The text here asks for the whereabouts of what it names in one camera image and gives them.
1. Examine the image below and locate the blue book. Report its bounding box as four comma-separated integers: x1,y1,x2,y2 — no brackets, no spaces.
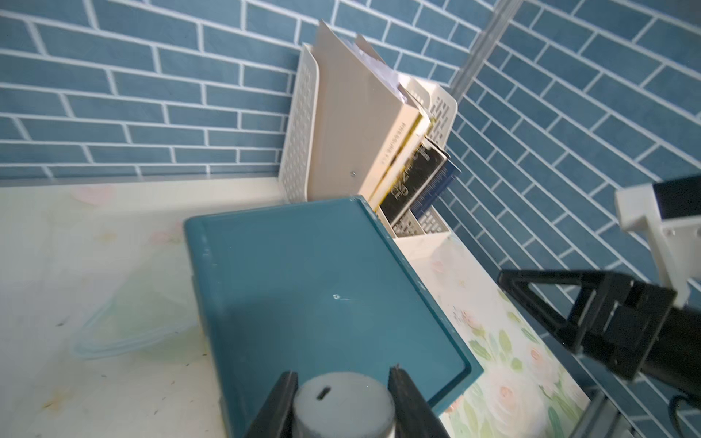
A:
410,160,461,219

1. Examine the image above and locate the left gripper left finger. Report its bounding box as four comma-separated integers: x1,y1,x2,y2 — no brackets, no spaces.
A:
245,370,299,438

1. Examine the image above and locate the yellow book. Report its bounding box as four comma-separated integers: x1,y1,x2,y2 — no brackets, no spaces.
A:
369,109,434,211

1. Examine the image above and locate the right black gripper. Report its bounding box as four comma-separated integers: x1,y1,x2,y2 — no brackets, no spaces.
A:
497,269,700,398

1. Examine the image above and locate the black book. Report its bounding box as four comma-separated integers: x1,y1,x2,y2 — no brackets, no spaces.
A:
380,138,448,226

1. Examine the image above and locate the white file organizer rack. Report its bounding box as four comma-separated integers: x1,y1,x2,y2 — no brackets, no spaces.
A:
277,43,452,260

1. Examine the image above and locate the white papers bundle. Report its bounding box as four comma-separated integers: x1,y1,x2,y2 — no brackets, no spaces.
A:
341,36,410,103

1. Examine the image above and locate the white plug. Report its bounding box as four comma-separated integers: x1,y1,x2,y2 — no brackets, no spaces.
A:
292,372,396,438

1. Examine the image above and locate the beige folder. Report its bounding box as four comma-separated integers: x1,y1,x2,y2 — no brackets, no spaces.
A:
308,23,425,202

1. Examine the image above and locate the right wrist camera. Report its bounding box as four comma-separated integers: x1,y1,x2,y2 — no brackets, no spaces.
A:
614,175,700,308

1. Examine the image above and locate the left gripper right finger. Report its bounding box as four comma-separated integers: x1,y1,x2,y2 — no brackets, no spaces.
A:
388,366,449,438

